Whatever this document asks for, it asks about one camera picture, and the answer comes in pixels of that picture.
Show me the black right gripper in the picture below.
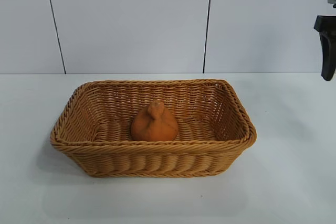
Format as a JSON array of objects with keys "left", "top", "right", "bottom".
[{"left": 313, "top": 15, "right": 336, "bottom": 82}]

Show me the orange-brown bread bun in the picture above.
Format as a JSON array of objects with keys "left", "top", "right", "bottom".
[{"left": 131, "top": 100, "right": 180, "bottom": 141}]

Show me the tan woven wicker basket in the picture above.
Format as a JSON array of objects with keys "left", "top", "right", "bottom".
[{"left": 49, "top": 78, "right": 258, "bottom": 178}]

